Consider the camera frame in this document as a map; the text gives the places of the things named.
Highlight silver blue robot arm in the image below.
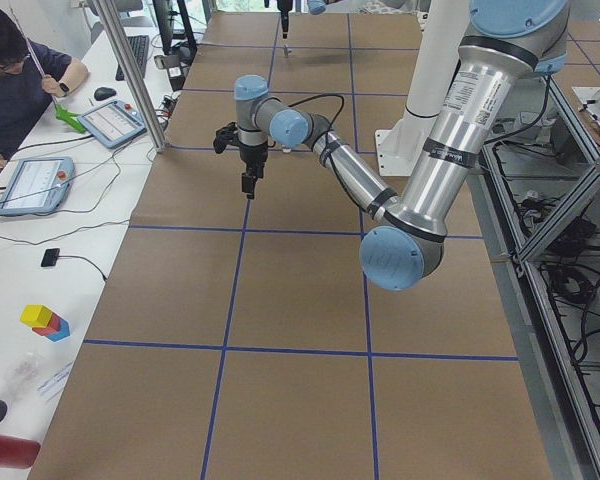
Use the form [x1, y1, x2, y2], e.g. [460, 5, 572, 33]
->
[275, 0, 332, 40]
[214, 1, 570, 290]

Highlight seated person in navy shirt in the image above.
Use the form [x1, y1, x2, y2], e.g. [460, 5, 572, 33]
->
[0, 9, 89, 172]

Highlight red cylinder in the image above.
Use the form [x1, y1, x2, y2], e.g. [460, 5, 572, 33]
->
[0, 434, 41, 469]

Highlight brown paper table mat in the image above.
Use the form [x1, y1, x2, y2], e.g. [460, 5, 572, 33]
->
[31, 13, 552, 479]

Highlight aluminium frame rack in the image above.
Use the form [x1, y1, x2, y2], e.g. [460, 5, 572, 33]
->
[449, 29, 600, 480]

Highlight small black puck device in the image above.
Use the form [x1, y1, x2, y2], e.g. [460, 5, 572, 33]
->
[40, 248, 60, 268]

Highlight aluminium frame post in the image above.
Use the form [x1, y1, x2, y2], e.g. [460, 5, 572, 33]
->
[93, 0, 166, 153]

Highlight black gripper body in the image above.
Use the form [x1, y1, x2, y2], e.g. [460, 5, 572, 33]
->
[239, 143, 268, 179]
[276, 0, 290, 12]

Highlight black computer mouse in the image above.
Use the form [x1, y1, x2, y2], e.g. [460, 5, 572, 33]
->
[93, 87, 117, 101]

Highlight green plastic tool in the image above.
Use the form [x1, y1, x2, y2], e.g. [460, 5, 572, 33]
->
[54, 103, 87, 134]

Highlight stacked coloured toy blocks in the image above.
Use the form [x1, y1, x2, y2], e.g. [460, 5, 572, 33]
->
[20, 304, 70, 342]

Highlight teach pendant tablet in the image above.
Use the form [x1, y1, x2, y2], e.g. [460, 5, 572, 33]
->
[0, 157, 75, 217]
[76, 100, 146, 149]

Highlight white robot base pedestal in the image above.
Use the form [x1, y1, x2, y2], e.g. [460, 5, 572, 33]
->
[376, 1, 469, 176]

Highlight far teach pendant tablet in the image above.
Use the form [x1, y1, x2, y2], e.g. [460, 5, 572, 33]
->
[76, 100, 146, 149]

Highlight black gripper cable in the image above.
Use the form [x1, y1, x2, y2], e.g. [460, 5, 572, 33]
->
[284, 93, 346, 151]

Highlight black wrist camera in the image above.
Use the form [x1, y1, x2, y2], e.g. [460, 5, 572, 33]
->
[213, 122, 240, 154]

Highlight black keyboard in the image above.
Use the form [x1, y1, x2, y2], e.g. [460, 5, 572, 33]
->
[127, 35, 151, 79]

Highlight near teach pendant tablet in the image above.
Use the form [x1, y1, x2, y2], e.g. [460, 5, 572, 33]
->
[0, 157, 75, 217]

